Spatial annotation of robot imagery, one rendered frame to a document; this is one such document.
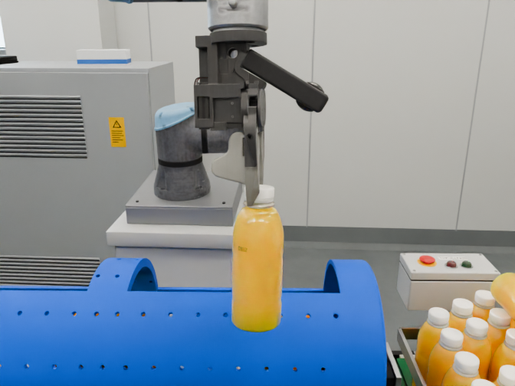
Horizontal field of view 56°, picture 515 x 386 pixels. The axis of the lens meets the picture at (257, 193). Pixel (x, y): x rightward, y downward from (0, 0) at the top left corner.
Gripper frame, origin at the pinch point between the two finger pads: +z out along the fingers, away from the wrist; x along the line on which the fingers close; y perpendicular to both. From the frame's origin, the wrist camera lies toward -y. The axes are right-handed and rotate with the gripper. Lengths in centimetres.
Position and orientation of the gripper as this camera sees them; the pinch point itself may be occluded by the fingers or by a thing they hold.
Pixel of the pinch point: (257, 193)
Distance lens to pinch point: 62.7
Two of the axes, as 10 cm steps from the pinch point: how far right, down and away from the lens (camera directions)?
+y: -9.9, -0.1, 1.1
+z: 0.1, 9.8, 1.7
